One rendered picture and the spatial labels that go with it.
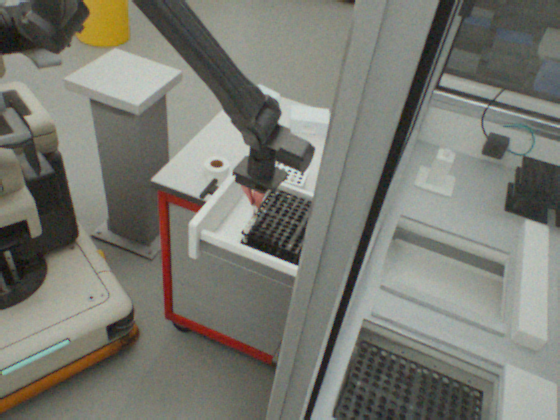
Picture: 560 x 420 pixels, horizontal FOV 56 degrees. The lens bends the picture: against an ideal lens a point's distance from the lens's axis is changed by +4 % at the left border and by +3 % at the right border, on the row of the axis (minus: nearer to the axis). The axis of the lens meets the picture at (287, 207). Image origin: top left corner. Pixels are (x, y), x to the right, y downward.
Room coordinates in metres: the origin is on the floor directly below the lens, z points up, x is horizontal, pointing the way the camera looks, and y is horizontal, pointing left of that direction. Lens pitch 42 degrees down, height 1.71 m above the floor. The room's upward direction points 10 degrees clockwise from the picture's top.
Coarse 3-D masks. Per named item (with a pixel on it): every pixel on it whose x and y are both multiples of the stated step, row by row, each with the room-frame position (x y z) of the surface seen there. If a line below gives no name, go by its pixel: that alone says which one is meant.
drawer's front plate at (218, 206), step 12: (228, 180) 0.91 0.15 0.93; (216, 192) 0.86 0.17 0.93; (228, 192) 0.89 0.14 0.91; (240, 192) 0.96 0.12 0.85; (216, 204) 0.83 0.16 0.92; (228, 204) 0.89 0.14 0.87; (204, 216) 0.78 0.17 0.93; (216, 216) 0.84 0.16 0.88; (192, 228) 0.75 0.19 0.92; (204, 228) 0.78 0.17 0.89; (216, 228) 0.84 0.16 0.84; (192, 240) 0.75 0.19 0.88; (192, 252) 0.75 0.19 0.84
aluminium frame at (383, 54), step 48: (384, 0) 0.26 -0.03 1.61; (432, 0) 0.26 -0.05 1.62; (384, 48) 0.27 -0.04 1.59; (432, 48) 0.27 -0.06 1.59; (336, 96) 0.27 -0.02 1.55; (384, 96) 0.26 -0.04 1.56; (336, 144) 0.27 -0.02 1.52; (384, 144) 0.26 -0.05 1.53; (336, 192) 0.26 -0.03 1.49; (384, 192) 0.27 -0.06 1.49; (336, 240) 0.26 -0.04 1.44; (336, 288) 0.26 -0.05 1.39; (288, 336) 0.27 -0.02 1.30; (336, 336) 0.27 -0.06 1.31; (288, 384) 0.27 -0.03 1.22
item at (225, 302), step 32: (224, 128) 1.36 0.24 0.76; (192, 160) 1.17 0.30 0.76; (320, 160) 1.28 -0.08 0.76; (160, 192) 1.06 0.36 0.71; (192, 192) 1.03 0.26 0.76; (160, 224) 1.06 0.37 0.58; (192, 288) 1.04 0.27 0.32; (224, 288) 1.01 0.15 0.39; (256, 288) 0.98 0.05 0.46; (288, 288) 0.95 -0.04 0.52; (192, 320) 1.04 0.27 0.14; (224, 320) 1.00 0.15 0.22; (256, 320) 0.97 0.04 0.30; (256, 352) 0.96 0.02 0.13
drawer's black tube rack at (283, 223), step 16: (272, 208) 0.87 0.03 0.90; (288, 208) 0.91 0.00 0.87; (304, 208) 0.89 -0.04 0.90; (256, 224) 0.81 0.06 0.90; (272, 224) 0.82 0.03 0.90; (288, 224) 0.86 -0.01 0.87; (304, 224) 0.83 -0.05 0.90; (256, 240) 0.79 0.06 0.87; (272, 240) 0.77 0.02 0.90; (288, 240) 0.78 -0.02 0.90; (288, 256) 0.76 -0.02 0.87
